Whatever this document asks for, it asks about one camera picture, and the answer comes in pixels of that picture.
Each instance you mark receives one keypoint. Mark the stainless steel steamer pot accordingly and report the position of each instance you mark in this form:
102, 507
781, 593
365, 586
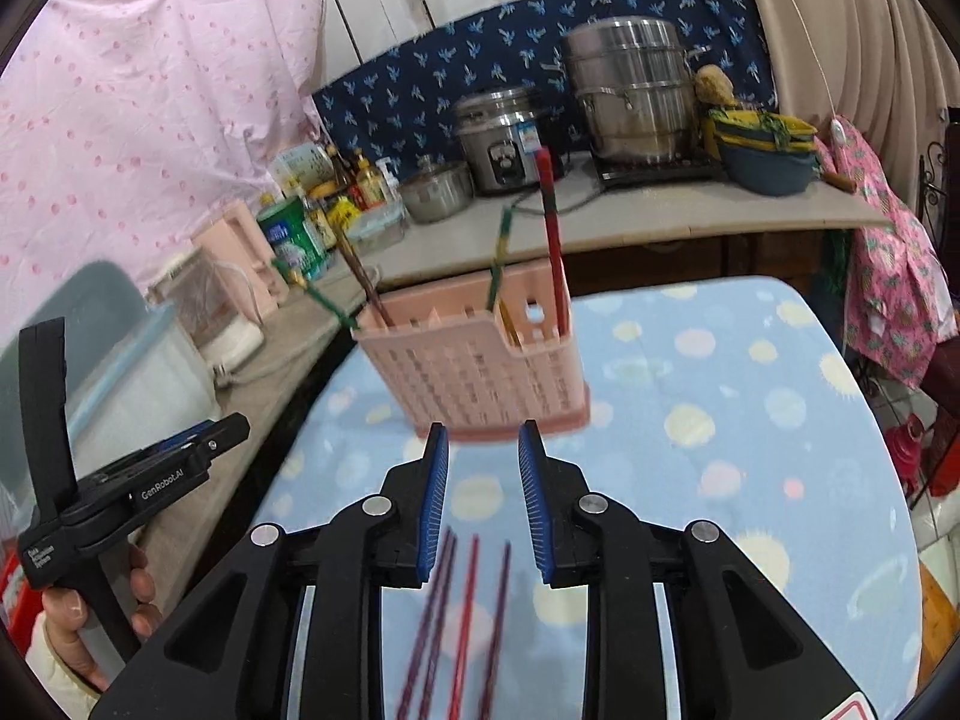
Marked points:
637, 90

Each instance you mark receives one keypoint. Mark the black induction cooktop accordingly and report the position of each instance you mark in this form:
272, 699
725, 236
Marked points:
652, 172

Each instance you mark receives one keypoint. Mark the blue plastic basin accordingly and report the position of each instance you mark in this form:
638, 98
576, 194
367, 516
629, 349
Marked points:
765, 169

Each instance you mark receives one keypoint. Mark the white pump bottle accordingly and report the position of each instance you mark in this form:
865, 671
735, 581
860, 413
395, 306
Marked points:
390, 180

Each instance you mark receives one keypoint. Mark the red chopstick dark band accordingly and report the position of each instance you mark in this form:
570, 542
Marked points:
461, 652
553, 255

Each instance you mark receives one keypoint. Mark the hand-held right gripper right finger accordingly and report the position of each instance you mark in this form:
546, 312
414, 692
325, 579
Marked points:
536, 510

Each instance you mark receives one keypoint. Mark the dark sauce bottle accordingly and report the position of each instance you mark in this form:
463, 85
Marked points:
341, 176

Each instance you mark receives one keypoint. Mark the maroon chopstick dark band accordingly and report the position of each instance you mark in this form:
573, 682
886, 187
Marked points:
493, 652

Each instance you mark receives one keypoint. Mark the purple wooden chopstick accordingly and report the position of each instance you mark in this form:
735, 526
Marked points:
426, 690
406, 690

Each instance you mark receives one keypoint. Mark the blue dotted tablecloth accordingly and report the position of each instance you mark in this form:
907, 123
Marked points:
712, 465

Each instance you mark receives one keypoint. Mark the yellow bottle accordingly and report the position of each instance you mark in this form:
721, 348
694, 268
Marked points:
367, 180

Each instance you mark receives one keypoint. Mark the person's left hand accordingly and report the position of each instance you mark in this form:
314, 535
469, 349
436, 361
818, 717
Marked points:
71, 622

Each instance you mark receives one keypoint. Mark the pink perforated utensil basket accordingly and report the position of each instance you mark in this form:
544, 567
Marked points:
465, 375

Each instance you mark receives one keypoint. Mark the pink dotted sheet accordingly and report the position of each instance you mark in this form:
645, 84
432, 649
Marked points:
150, 90

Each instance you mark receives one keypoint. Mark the pink floral apron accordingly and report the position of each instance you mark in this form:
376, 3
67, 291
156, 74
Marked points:
885, 262

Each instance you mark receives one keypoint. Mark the white storage box teal lid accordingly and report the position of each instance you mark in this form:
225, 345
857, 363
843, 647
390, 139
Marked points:
150, 375

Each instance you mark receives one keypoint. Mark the clear food container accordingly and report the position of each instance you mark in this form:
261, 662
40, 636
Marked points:
379, 229

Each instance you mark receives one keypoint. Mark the small steel pot with lid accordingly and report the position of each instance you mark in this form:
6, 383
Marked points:
435, 195

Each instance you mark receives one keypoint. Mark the yellow green bowl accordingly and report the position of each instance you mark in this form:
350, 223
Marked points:
757, 127

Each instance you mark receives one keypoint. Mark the yellow packet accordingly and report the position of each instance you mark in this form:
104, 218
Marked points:
341, 221

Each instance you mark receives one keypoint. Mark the brown lumpy root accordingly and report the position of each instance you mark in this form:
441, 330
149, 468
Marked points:
712, 86

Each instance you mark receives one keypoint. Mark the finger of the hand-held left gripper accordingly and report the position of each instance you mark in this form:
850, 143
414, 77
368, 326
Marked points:
176, 442
225, 435

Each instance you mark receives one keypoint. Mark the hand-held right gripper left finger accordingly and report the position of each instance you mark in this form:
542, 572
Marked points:
433, 510

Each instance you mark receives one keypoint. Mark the silver rice cooker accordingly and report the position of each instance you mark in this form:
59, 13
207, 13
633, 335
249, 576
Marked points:
499, 142

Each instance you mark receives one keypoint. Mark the green tin can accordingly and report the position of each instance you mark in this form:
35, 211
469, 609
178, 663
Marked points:
289, 236

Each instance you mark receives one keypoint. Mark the beige curtain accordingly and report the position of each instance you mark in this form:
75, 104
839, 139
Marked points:
862, 37

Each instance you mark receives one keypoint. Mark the green chopstick gold label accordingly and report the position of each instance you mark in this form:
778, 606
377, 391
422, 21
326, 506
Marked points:
322, 301
498, 274

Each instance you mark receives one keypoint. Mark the navy floral cloth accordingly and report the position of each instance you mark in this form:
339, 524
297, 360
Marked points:
420, 75

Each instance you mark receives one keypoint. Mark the pink appliance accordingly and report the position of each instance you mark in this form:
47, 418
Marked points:
240, 255

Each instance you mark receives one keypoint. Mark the white carton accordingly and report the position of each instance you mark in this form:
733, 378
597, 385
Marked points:
300, 165

